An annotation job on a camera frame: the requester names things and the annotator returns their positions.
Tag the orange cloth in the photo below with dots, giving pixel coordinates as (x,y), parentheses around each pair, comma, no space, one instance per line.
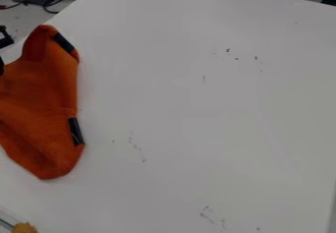
(37,112)

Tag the yellow toy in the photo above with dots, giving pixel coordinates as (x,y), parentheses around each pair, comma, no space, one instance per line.
(24,228)

